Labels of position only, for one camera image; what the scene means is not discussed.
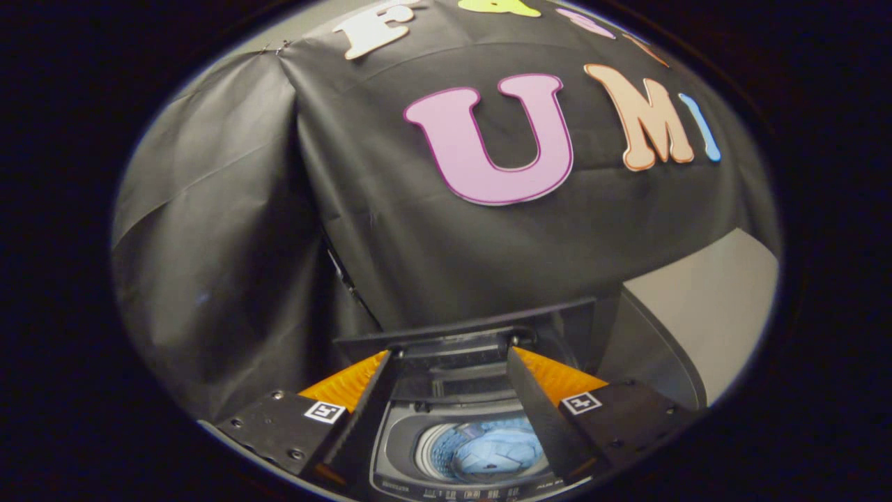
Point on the light blue shirt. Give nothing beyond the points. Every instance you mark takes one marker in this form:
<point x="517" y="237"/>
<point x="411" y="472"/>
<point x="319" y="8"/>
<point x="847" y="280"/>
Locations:
<point x="488" y="453"/>

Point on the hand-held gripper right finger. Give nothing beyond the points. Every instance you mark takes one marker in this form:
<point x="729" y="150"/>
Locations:
<point x="540" y="418"/>

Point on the black backdrop cloth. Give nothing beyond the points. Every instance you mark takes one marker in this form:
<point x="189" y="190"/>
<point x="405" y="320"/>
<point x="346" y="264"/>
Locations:
<point x="244" y="209"/>

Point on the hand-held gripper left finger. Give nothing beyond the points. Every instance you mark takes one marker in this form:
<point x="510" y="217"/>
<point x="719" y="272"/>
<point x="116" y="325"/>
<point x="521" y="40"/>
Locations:
<point x="362" y="418"/>

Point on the white cabinet with grey top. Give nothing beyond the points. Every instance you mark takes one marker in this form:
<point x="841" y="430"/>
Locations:
<point x="711" y="314"/>

